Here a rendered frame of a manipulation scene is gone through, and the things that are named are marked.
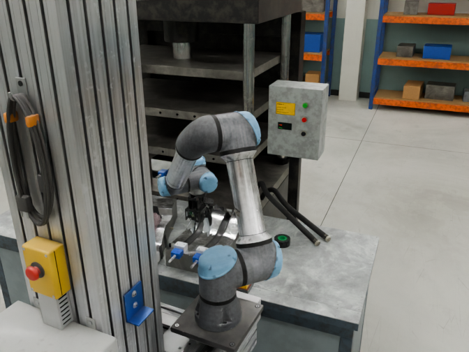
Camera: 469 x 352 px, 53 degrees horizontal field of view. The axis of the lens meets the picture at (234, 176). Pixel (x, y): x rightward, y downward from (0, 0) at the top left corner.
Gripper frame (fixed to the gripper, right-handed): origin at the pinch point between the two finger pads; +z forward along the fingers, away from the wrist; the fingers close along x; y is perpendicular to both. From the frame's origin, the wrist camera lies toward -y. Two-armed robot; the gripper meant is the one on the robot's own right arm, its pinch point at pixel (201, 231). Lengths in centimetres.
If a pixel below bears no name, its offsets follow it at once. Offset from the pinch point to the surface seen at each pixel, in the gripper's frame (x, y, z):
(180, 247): -10.1, 1.2, 9.7
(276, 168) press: -6, -131, 22
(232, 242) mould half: 7.9, -16.0, 12.5
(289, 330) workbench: 43, 4, 38
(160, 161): -66, -78, 6
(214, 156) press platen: -29, -79, -3
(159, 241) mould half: -25.8, -6.8, 14.5
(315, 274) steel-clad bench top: 48, -17, 21
